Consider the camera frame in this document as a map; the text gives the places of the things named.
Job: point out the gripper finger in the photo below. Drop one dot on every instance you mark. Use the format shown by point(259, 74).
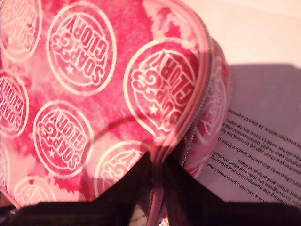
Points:
point(183, 188)
point(136, 186)

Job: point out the pink printed zip bag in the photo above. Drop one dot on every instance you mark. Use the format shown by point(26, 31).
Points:
point(94, 94)

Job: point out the printed text paper sheet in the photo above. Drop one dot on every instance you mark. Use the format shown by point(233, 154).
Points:
point(258, 141)

